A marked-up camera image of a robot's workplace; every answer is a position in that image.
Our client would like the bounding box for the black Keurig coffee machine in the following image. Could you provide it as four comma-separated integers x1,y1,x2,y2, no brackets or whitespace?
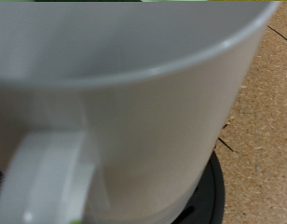
0,150,226,224

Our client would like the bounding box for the white plastic mug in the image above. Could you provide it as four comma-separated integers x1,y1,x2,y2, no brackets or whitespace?
0,1,280,224

